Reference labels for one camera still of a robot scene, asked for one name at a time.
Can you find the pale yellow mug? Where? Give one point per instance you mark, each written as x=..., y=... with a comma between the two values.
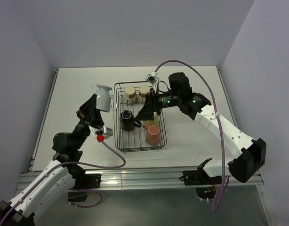
x=155, y=121

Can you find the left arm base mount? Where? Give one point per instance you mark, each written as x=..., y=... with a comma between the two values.
x=88, y=181

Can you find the light blue mug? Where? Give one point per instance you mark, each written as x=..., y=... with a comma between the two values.
x=104, y=101

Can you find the steel cup brown base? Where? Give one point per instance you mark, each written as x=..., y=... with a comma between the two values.
x=129, y=95

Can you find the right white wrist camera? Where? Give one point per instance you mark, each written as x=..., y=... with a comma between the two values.
x=153, y=79

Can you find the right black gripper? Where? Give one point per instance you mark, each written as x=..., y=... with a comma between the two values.
x=147, y=112

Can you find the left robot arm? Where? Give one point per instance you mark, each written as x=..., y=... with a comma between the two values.
x=63, y=172

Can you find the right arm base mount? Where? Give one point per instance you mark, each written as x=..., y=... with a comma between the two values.
x=194, y=177

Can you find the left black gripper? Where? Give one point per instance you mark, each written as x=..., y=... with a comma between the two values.
x=90, y=114

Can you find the black mug white inside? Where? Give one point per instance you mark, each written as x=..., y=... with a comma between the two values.
x=128, y=121

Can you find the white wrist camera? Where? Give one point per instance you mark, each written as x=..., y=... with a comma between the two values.
x=104, y=133
x=153, y=79

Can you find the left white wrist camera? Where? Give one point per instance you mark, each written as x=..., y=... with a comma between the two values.
x=104, y=133

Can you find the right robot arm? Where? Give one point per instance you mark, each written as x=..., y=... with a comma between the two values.
x=248, y=154

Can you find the aluminium frame rail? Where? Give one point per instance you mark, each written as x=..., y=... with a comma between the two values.
x=139, y=179

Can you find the black box under rail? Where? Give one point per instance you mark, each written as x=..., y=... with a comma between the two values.
x=77, y=196

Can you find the orange mug white inside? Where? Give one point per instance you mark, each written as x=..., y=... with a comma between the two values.
x=152, y=134

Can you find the steel cup beige sleeve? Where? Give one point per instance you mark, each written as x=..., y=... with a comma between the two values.
x=143, y=90

